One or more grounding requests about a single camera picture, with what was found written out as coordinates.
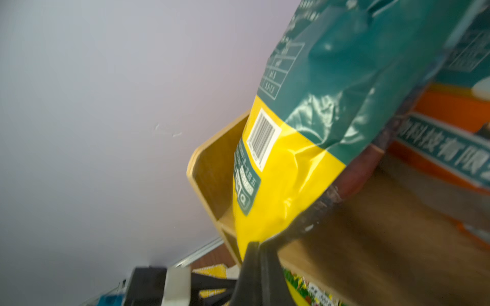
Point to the tall green yellow fertilizer bag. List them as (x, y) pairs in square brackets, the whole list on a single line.
[(332, 94)]

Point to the green orange bee fertilizer bag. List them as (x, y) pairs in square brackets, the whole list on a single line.
[(442, 152)]

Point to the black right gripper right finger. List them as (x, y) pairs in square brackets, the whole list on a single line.
[(275, 291)]

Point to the yellow flower fertilizer packet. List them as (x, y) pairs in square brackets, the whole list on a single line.
[(305, 292)]

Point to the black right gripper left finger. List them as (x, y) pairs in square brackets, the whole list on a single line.
[(248, 289)]

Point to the wooden shelf unit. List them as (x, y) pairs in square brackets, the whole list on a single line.
[(378, 232)]

